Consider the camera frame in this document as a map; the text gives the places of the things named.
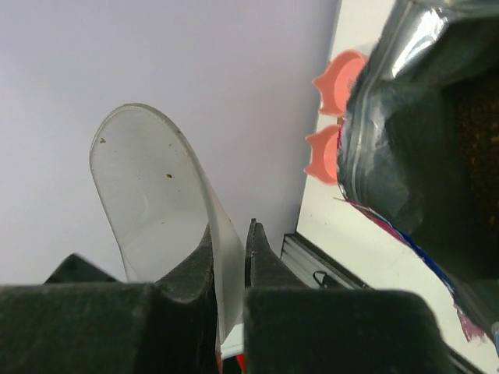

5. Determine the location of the aluminium frame rail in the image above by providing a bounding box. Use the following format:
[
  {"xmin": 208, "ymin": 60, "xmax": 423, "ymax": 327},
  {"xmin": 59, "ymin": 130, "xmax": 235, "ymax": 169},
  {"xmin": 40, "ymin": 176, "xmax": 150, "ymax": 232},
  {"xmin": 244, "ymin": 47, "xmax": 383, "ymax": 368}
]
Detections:
[{"xmin": 280, "ymin": 233, "xmax": 370, "ymax": 290}]

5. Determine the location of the pink cat-shaped pet bowl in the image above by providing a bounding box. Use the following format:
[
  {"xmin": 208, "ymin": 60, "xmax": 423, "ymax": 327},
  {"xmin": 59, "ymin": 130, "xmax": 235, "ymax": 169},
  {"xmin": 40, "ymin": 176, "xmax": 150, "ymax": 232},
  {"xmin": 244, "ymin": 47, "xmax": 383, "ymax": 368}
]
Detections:
[{"xmin": 304, "ymin": 49, "xmax": 367, "ymax": 185}]

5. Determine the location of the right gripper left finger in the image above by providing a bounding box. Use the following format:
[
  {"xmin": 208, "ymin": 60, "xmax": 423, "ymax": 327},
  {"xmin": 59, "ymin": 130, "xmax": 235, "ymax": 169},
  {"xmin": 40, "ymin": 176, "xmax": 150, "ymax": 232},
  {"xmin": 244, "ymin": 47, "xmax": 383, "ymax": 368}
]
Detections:
[{"xmin": 1, "ymin": 233, "xmax": 218, "ymax": 373}]

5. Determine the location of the pet food bag pink white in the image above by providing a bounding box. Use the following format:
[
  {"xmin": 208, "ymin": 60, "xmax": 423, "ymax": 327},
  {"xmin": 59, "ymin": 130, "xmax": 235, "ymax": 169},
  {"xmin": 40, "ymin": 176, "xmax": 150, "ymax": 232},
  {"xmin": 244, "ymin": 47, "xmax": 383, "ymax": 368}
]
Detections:
[{"xmin": 337, "ymin": 1, "xmax": 498, "ymax": 340}]

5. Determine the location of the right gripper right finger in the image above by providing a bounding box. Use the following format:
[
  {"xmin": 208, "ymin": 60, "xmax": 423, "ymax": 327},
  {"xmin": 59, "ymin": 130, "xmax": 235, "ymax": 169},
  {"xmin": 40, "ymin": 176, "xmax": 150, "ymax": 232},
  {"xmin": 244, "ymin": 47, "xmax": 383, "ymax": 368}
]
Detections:
[{"xmin": 243, "ymin": 220, "xmax": 455, "ymax": 373}]

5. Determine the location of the clear plastic scoop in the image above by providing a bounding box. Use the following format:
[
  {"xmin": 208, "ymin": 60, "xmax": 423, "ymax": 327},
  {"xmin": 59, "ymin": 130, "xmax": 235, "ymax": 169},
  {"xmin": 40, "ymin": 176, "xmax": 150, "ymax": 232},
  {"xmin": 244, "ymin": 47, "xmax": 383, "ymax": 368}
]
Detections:
[{"xmin": 90, "ymin": 103, "xmax": 245, "ymax": 343}]

